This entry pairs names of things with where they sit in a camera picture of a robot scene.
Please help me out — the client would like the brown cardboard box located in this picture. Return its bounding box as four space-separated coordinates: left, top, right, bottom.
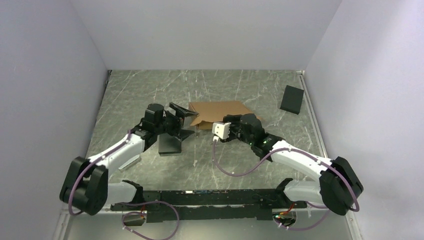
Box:
188 100 254 130

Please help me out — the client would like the silver metal tin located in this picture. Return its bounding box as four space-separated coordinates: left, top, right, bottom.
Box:
118 154 140 171

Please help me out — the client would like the black rectangular block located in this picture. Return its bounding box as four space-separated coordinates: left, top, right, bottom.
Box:
158 133 182 157

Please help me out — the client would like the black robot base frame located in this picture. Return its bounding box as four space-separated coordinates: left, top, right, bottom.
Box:
110 188 295 223

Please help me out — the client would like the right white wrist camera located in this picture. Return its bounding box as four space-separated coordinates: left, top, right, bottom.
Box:
211 121 231 141

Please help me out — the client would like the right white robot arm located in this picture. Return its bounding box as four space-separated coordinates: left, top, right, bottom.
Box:
218 113 364 216

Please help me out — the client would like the black square box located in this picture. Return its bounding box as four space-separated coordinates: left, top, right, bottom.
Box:
279 85 304 115

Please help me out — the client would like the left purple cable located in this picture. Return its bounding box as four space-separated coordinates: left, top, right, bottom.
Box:
67 129 181 240

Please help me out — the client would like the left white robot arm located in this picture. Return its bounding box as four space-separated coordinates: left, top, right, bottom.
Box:
59 102 198 216

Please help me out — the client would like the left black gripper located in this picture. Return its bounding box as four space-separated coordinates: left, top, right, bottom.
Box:
155 103 198 141

